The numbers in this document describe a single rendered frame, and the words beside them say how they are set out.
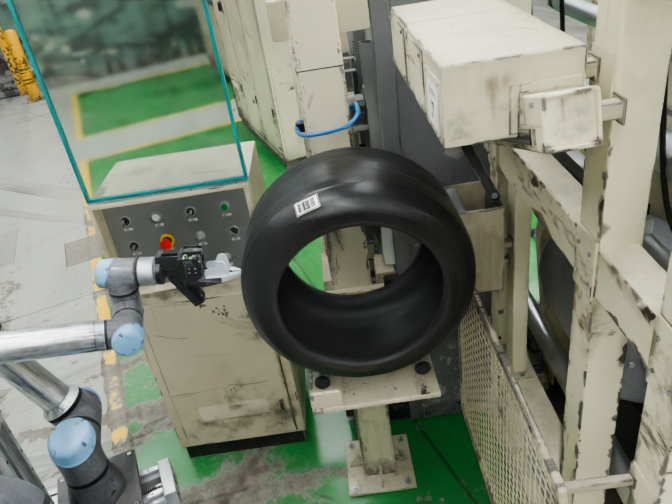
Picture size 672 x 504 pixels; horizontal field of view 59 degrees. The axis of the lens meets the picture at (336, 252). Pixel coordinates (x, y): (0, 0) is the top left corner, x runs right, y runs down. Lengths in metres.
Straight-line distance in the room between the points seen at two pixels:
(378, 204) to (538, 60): 0.48
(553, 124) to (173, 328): 1.71
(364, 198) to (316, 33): 0.49
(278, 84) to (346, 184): 3.80
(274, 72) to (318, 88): 3.44
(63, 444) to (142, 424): 1.40
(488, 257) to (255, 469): 1.42
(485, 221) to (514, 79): 0.81
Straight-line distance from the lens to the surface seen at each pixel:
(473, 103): 1.07
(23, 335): 1.57
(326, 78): 1.66
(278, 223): 1.39
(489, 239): 1.85
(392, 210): 1.36
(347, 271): 1.91
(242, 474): 2.74
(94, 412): 1.86
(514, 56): 1.07
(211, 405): 2.61
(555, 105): 1.02
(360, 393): 1.78
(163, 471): 1.94
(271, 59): 5.08
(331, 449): 2.73
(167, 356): 2.46
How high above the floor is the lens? 2.05
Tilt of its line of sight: 31 degrees down
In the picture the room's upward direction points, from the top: 9 degrees counter-clockwise
